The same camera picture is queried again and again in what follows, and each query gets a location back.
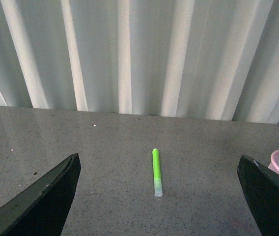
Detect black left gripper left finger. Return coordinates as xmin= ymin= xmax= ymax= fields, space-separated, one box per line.
xmin=0 ymin=153 xmax=81 ymax=236

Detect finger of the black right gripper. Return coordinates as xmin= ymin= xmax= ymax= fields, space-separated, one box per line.
xmin=237 ymin=154 xmax=279 ymax=236

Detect white pleated curtain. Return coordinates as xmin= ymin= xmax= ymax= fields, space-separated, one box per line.
xmin=0 ymin=0 xmax=279 ymax=123

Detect green pen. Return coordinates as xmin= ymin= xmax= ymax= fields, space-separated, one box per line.
xmin=152 ymin=148 xmax=163 ymax=197

